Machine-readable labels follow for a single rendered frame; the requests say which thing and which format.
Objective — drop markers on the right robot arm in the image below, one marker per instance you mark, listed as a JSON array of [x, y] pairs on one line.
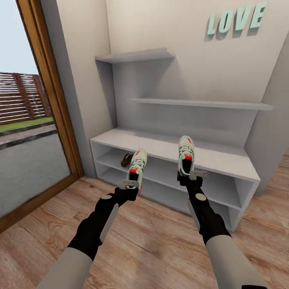
[[231, 268]]

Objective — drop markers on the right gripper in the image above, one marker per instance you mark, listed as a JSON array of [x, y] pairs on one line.
[[185, 181]]

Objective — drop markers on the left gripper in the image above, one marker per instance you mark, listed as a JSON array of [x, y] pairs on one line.
[[128, 194]]

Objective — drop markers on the gym shoe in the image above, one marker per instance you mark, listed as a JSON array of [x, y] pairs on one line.
[[136, 170], [186, 156]]

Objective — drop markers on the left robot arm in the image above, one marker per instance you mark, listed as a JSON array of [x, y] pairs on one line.
[[71, 269]]

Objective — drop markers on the sandal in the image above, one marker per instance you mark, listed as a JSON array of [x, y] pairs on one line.
[[126, 160]]

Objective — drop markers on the door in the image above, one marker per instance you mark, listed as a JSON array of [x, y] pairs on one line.
[[39, 157]]

